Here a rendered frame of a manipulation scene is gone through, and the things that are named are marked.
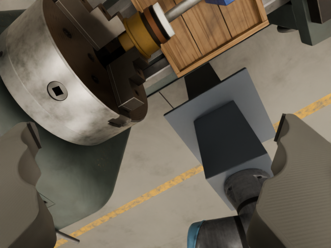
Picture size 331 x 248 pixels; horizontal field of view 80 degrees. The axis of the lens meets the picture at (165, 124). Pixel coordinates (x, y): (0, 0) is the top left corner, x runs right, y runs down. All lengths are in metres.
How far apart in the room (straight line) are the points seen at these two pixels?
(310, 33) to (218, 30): 0.25
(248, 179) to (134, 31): 0.49
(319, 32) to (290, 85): 1.21
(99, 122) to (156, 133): 1.51
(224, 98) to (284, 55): 0.98
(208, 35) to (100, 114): 0.43
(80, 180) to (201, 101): 0.60
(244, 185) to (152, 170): 1.64
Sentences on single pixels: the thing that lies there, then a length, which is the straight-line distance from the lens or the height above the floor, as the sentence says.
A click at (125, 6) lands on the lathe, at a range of 0.69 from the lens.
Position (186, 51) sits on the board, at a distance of 0.67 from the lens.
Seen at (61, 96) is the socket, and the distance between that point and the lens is 0.38.
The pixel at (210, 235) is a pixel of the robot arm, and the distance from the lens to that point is 0.57.
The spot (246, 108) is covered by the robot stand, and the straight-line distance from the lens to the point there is 0.96.
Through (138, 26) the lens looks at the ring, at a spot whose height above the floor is 1.12.
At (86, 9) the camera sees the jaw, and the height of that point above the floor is 1.11.
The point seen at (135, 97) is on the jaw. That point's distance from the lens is 0.39.
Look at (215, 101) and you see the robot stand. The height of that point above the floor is 0.75.
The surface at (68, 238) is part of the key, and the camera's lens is 0.65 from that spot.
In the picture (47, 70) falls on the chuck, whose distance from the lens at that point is 0.37.
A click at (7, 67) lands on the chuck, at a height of 1.21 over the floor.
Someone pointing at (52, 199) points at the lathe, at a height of 1.26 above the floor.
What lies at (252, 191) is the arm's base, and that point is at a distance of 0.63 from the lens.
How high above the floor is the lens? 1.54
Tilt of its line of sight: 58 degrees down
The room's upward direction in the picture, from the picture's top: 179 degrees counter-clockwise
